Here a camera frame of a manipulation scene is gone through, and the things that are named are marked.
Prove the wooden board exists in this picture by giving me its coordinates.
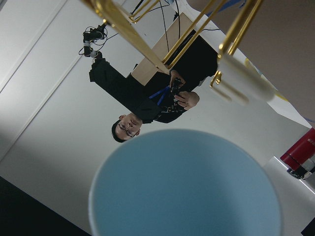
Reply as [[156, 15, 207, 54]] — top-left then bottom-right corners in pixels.
[[131, 13, 192, 86]]

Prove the black tripod camera rig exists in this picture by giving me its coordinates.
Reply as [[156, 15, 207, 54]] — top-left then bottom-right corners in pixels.
[[78, 23, 108, 59]]

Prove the light blue plastic cup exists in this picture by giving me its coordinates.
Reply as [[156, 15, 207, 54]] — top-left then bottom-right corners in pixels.
[[89, 129, 283, 236]]

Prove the standing person in black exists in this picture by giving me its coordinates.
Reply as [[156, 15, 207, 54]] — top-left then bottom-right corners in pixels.
[[89, 36, 218, 143]]

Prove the gold wire cup holder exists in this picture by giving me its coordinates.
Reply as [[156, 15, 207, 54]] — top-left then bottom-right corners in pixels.
[[81, 0, 279, 107]]

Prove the red cylindrical bottle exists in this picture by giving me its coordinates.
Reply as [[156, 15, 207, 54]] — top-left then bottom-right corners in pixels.
[[280, 128, 315, 174]]

